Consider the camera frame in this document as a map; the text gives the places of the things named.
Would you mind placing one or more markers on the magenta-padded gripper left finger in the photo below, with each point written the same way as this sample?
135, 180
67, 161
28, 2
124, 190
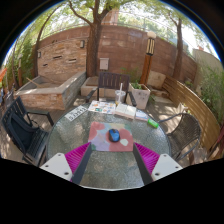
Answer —
77, 159

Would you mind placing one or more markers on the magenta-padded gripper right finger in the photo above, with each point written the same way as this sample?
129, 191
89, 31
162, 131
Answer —
148, 160

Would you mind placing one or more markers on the blue and black computer mouse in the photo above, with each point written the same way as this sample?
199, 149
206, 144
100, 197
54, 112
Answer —
114, 135

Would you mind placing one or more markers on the floral red mouse pad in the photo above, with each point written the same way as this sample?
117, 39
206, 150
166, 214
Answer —
100, 140

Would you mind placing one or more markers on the small green box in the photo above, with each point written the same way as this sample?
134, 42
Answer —
153, 123

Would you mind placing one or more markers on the small closed notebook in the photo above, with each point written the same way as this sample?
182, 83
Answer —
141, 115

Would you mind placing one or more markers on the white license plate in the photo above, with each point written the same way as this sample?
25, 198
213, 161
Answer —
75, 113

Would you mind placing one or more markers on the brown wicker chair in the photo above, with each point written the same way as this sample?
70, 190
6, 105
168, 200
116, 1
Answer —
186, 130

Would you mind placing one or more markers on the colourful picture booklet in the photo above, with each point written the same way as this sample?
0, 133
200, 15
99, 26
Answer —
101, 107

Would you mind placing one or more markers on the black metal chair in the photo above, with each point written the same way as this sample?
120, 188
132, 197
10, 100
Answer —
23, 133

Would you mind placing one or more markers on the small white plant pot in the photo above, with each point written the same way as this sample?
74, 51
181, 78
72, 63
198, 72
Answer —
183, 108

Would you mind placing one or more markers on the white square planter with plant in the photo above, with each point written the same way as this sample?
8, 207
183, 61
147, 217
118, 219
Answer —
141, 96

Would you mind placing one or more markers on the raised stone garden bed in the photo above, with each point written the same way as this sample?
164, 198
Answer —
46, 98

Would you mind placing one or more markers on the clear plastic cup with straw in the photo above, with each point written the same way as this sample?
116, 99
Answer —
120, 96

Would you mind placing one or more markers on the dark wooden slatted chair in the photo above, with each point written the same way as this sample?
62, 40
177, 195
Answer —
110, 80

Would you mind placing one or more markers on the grey utility box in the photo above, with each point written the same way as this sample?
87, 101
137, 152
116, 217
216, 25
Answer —
104, 63

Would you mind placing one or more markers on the slim tree by fence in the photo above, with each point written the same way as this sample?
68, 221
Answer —
179, 53

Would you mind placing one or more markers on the large forked tree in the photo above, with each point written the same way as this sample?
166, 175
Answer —
94, 46

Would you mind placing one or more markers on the wooden garden lamp post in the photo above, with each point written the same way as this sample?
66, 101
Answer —
146, 66

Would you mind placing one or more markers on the small wall lamp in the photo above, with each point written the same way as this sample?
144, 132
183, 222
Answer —
39, 54

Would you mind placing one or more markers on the large wall lamp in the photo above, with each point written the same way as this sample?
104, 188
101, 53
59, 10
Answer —
82, 43

